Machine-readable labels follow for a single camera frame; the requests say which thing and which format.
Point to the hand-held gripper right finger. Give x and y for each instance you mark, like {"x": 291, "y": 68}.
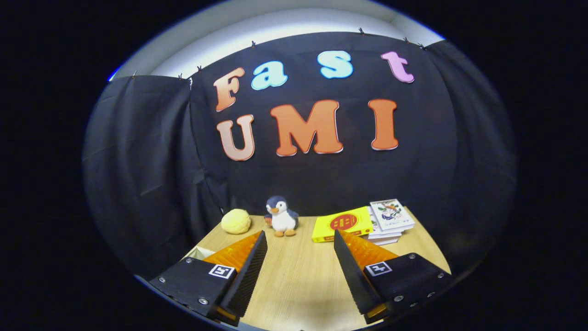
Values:
{"x": 351, "y": 276}

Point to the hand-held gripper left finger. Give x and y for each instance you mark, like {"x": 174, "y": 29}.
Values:
{"x": 250, "y": 276}

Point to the cream fabric storage box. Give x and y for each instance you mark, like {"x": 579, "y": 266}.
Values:
{"x": 201, "y": 253}

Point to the yellow book with red circle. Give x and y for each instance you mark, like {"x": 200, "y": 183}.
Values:
{"x": 342, "y": 224}

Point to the yellow plush ball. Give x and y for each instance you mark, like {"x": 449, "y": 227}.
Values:
{"x": 236, "y": 221}

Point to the penguin plush toy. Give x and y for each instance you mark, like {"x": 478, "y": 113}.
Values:
{"x": 282, "y": 218}

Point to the black backdrop cloth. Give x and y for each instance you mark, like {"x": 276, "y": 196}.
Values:
{"x": 436, "y": 174}

